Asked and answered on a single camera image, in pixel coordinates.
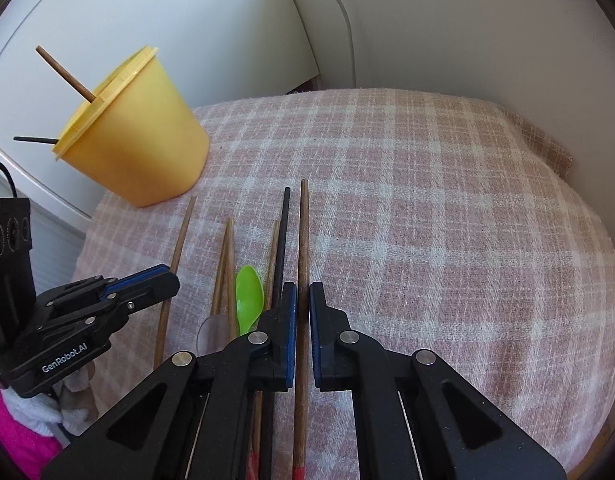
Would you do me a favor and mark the brown chopstick red tip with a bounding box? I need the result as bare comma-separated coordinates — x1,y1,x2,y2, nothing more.
210,230,228,316

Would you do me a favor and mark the light brown chopstick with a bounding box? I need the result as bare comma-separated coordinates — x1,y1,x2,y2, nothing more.
152,195,198,371

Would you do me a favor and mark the clear plastic spoon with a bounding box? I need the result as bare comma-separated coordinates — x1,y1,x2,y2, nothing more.
196,313,238,356

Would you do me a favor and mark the dark black chopstick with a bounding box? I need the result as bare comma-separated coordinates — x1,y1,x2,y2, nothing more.
258,186,291,480

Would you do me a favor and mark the dark brown chopstick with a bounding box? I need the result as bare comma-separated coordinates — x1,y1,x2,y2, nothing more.
292,179,309,480

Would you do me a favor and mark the thin brown chopstick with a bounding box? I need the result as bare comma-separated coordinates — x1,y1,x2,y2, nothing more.
35,46,96,103

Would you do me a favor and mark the brown chopstick red end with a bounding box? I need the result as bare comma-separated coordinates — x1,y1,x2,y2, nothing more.
225,218,239,341

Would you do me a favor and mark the pink sleeve forearm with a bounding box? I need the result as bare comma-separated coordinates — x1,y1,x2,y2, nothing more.
0,390,62,479

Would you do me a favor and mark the left gloved hand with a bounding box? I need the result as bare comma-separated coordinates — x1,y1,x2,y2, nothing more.
1,362,98,437

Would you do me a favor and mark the green plastic spoon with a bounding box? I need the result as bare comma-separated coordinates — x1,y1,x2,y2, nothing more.
236,266,265,335

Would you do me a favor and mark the yellow plastic container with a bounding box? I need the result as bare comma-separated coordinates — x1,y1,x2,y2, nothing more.
53,46,210,207

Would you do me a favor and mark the pink checkered cloth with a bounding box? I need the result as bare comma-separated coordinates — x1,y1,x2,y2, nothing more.
76,89,615,469

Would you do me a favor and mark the black camera box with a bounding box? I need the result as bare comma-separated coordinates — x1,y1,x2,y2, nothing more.
0,197,36,347

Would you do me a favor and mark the white power cable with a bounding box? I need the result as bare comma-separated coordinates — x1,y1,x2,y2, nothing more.
311,0,359,89

